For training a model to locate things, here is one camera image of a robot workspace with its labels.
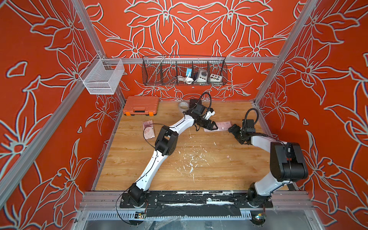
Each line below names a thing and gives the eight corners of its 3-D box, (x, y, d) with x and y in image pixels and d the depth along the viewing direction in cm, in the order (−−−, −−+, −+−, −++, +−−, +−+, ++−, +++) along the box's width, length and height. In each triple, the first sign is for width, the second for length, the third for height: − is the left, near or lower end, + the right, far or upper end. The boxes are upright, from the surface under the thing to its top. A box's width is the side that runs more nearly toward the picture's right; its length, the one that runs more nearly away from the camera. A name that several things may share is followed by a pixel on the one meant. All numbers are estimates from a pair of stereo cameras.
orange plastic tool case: (123, 116, 111) (121, 112, 108) (129, 99, 123) (127, 96, 120) (156, 116, 111) (155, 112, 108) (159, 99, 123) (158, 95, 120)
